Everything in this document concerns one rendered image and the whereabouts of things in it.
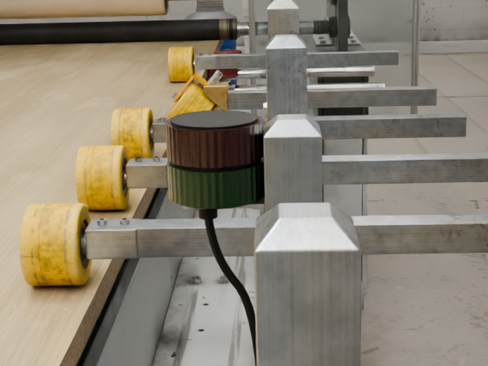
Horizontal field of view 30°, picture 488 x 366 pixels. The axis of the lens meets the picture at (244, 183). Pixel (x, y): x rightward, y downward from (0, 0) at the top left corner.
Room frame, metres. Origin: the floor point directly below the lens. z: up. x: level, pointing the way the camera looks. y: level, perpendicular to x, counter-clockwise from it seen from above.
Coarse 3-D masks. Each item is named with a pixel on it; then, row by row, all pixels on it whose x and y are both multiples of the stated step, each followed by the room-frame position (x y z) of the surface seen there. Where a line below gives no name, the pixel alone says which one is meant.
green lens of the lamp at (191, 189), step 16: (176, 176) 0.53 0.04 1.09; (192, 176) 0.52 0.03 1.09; (208, 176) 0.52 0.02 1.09; (224, 176) 0.52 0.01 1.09; (240, 176) 0.52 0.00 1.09; (256, 176) 0.53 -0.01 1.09; (176, 192) 0.53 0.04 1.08; (192, 192) 0.52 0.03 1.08; (208, 192) 0.52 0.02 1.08; (224, 192) 0.52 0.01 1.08; (240, 192) 0.52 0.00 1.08; (256, 192) 0.53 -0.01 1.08
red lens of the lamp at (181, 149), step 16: (176, 128) 0.53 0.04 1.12; (240, 128) 0.52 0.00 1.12; (256, 128) 0.53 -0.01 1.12; (176, 144) 0.53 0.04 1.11; (192, 144) 0.52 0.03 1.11; (208, 144) 0.52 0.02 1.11; (224, 144) 0.52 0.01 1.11; (240, 144) 0.52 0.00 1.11; (256, 144) 0.53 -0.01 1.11; (176, 160) 0.53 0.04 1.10; (192, 160) 0.52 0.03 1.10; (208, 160) 0.52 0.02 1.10; (224, 160) 0.52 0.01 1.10; (240, 160) 0.52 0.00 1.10; (256, 160) 0.53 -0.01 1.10
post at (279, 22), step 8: (280, 0) 1.04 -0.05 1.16; (288, 0) 1.04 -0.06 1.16; (272, 8) 1.03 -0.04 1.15; (280, 8) 1.03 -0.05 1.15; (288, 8) 1.03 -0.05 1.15; (296, 8) 1.03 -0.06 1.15; (272, 16) 1.03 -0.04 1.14; (280, 16) 1.03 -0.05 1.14; (288, 16) 1.03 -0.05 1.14; (296, 16) 1.03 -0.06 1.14; (272, 24) 1.03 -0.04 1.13; (280, 24) 1.03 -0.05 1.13; (288, 24) 1.03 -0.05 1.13; (296, 24) 1.03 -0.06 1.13; (272, 32) 1.03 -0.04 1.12; (280, 32) 1.03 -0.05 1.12; (288, 32) 1.03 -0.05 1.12; (296, 32) 1.03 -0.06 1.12
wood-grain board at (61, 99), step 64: (0, 64) 2.48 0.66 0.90; (64, 64) 2.45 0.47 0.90; (128, 64) 2.41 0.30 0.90; (0, 128) 1.62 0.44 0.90; (64, 128) 1.60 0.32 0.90; (0, 192) 1.18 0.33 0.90; (64, 192) 1.17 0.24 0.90; (0, 256) 0.93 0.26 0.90; (0, 320) 0.76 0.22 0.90; (64, 320) 0.75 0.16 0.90
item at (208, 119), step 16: (192, 112) 0.57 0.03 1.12; (208, 112) 0.57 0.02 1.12; (224, 112) 0.57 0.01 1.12; (240, 112) 0.57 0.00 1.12; (192, 128) 0.52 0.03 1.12; (208, 128) 0.52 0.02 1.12; (224, 128) 0.52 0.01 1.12; (192, 208) 0.53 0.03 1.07; (208, 208) 0.52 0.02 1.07; (224, 208) 0.53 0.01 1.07; (208, 224) 0.55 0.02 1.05; (208, 240) 0.55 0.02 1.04; (224, 272) 0.54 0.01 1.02; (240, 288) 0.54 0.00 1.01
